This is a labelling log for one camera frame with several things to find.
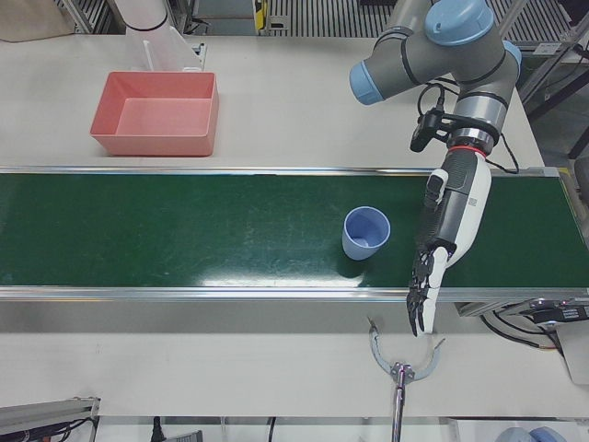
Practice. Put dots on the pink plastic box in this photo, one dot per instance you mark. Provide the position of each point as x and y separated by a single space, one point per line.
156 143

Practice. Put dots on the yellow black safety post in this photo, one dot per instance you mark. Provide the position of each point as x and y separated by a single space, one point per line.
261 11

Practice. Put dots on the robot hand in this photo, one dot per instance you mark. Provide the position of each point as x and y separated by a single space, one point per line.
465 207

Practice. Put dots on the beige cardboard panel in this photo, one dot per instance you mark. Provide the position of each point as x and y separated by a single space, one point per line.
32 18

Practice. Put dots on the light blue plastic cup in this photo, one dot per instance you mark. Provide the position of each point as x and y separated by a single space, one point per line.
356 251

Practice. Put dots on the chrome metal rod tool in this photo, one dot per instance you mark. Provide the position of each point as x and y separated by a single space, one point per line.
398 414

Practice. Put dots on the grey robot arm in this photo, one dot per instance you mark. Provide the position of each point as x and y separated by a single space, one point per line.
442 60

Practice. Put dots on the black electronics board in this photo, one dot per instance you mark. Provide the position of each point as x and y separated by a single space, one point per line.
566 314

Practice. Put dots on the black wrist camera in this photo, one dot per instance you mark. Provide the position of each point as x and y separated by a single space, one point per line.
425 129

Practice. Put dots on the green conveyor belt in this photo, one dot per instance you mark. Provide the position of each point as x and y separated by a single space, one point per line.
184 230

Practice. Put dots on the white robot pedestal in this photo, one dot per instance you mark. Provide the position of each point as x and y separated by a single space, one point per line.
140 14

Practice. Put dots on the aluminium frame profile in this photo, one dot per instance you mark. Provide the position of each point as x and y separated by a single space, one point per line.
46 410

